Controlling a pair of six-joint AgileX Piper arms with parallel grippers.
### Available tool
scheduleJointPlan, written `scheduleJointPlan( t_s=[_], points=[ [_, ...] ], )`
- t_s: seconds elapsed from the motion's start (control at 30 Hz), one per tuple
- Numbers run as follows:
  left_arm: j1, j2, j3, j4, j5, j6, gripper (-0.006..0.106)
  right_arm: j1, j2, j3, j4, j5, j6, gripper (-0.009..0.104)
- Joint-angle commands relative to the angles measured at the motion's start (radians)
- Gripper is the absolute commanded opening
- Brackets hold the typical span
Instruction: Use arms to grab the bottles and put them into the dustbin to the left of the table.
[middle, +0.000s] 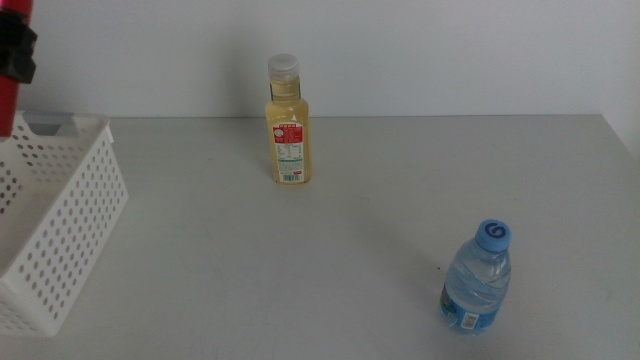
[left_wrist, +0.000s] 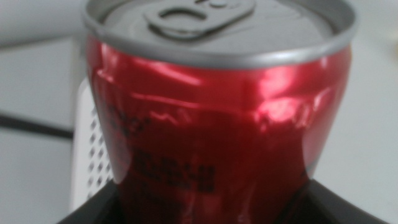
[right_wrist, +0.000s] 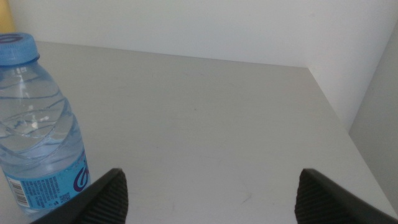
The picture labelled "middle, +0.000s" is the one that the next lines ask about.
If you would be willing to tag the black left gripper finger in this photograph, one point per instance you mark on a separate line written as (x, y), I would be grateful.
(17, 50)

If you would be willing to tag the red soda can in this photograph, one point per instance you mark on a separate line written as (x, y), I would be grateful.
(7, 105)

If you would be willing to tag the yellow juice bottle red label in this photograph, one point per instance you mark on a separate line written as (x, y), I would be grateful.
(290, 150)

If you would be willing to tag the clear water bottle blue cap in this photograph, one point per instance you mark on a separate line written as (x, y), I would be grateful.
(475, 285)

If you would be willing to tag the white perforated plastic basket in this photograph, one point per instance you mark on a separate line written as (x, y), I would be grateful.
(65, 220)

